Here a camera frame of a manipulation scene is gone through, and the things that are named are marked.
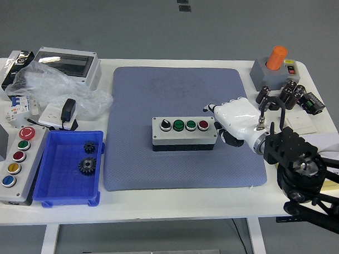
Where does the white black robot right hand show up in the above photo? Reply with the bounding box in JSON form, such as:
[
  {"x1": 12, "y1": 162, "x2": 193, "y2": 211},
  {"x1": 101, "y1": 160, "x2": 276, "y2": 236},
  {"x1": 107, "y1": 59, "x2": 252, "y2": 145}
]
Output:
[{"x1": 200, "y1": 96, "x2": 268, "y2": 149}]

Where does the grey four-button control box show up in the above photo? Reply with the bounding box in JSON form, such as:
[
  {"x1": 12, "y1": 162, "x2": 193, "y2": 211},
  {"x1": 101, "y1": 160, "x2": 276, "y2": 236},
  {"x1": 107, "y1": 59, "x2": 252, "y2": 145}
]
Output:
[{"x1": 151, "y1": 114, "x2": 218, "y2": 155}]

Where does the black desk control panel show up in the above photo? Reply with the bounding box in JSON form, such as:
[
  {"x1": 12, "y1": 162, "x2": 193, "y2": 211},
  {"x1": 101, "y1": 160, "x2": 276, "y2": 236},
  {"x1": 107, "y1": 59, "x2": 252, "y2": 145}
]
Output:
[{"x1": 276, "y1": 216, "x2": 303, "y2": 223}]

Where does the grey five-button control box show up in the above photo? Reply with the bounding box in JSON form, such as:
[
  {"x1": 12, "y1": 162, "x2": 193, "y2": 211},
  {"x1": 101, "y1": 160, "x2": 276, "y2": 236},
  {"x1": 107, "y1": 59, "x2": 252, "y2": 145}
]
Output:
[{"x1": 0, "y1": 123, "x2": 49, "y2": 207}]

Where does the grey block holder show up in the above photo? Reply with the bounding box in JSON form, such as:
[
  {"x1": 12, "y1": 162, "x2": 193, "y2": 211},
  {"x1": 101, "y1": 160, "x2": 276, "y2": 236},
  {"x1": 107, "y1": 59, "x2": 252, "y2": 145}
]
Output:
[{"x1": 249, "y1": 56, "x2": 291, "y2": 92}]

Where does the orange cylinder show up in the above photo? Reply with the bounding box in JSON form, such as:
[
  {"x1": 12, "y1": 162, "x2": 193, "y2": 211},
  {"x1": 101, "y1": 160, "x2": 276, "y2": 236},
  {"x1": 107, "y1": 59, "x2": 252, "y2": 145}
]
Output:
[{"x1": 265, "y1": 45, "x2": 288, "y2": 71}]

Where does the black module with green terminal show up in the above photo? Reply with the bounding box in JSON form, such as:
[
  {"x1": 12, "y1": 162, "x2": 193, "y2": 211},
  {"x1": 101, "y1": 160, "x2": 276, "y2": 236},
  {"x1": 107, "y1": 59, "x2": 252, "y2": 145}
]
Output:
[{"x1": 299, "y1": 92, "x2": 327, "y2": 116}]

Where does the white paper booklet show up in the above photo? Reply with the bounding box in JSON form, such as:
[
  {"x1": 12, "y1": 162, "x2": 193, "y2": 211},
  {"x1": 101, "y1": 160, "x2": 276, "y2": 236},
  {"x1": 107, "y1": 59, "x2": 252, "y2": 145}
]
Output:
[{"x1": 298, "y1": 130, "x2": 339, "y2": 192}]

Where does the grey-blue padded mat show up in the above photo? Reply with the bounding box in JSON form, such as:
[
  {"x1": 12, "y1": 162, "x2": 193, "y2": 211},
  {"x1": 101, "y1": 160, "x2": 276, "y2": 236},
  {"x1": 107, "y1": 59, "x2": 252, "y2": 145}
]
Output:
[{"x1": 102, "y1": 63, "x2": 272, "y2": 197}]

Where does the white table leg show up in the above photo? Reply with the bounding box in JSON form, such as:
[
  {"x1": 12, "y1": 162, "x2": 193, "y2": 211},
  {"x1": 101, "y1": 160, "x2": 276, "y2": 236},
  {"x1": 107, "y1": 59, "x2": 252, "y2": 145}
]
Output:
[
  {"x1": 244, "y1": 218, "x2": 270, "y2": 254},
  {"x1": 39, "y1": 224, "x2": 60, "y2": 254}
]

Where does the small black gear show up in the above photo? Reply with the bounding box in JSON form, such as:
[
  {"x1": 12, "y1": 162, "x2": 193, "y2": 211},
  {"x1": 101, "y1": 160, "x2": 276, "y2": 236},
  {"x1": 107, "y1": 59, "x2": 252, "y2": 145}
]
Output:
[{"x1": 83, "y1": 140, "x2": 97, "y2": 155}]

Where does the large black gear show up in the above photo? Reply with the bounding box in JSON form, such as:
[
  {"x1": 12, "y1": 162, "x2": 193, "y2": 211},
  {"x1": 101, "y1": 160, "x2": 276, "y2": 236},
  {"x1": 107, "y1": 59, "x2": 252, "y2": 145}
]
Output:
[{"x1": 78, "y1": 156, "x2": 98, "y2": 175}]

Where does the black power adapter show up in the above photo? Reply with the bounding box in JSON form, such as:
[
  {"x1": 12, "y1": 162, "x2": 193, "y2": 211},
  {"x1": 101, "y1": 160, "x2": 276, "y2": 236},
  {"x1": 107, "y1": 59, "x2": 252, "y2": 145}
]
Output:
[{"x1": 60, "y1": 97, "x2": 77, "y2": 124}]

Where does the blue plastic bin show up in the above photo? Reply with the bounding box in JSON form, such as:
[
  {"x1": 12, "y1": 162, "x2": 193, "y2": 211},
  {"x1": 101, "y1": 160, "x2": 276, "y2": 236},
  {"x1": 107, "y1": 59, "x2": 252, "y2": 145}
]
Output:
[{"x1": 32, "y1": 128, "x2": 106, "y2": 210}]

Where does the clear plastic bag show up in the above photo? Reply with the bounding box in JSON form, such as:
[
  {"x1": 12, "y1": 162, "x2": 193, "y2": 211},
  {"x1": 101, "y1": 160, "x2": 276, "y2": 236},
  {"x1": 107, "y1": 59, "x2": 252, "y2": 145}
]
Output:
[{"x1": 4, "y1": 62, "x2": 115, "y2": 121}]

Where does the white breaker module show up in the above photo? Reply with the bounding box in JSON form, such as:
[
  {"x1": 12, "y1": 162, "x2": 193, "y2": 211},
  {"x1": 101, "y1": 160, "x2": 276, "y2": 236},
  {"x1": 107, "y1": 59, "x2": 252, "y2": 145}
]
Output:
[{"x1": 29, "y1": 98, "x2": 42, "y2": 116}]

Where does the white blue circuit breaker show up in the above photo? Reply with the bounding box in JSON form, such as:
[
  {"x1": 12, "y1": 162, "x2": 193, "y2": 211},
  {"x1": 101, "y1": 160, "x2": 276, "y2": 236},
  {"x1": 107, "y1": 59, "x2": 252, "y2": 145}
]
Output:
[{"x1": 4, "y1": 95, "x2": 31, "y2": 125}]

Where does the black ring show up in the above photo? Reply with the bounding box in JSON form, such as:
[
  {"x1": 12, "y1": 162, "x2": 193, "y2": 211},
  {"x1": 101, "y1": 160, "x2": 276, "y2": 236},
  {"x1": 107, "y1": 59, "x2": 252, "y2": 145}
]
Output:
[{"x1": 270, "y1": 96, "x2": 282, "y2": 111}]

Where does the white wall switch panel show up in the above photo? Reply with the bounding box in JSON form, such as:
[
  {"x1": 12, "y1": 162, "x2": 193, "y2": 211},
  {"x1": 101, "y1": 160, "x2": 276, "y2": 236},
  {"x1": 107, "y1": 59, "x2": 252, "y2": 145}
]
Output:
[{"x1": 284, "y1": 111, "x2": 318, "y2": 134}]

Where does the white red-black switch box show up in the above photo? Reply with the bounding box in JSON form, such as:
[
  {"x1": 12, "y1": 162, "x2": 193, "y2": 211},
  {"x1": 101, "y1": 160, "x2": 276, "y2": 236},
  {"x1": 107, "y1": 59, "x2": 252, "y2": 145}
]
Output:
[{"x1": 282, "y1": 58, "x2": 302, "y2": 84}]

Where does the black cable under table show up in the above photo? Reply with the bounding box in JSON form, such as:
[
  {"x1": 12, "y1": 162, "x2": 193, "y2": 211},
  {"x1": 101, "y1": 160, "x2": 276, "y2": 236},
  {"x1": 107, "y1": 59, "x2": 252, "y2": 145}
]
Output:
[{"x1": 230, "y1": 218, "x2": 256, "y2": 254}]

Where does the grey enclosure with clear lid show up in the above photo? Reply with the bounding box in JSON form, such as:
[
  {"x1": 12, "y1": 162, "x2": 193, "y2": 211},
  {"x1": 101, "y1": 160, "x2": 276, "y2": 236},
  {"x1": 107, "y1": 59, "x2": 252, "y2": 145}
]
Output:
[{"x1": 30, "y1": 46, "x2": 103, "y2": 92}]

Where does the black adapter cord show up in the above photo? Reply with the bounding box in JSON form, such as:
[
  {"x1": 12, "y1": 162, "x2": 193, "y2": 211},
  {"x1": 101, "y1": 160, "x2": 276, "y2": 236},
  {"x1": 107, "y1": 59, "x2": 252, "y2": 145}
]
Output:
[{"x1": 26, "y1": 118, "x2": 78, "y2": 131}]

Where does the white wall socket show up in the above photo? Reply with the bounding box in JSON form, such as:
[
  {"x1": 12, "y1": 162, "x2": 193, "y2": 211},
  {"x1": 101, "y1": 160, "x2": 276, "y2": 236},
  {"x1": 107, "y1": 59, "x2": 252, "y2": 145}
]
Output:
[{"x1": 37, "y1": 104, "x2": 76, "y2": 130}]

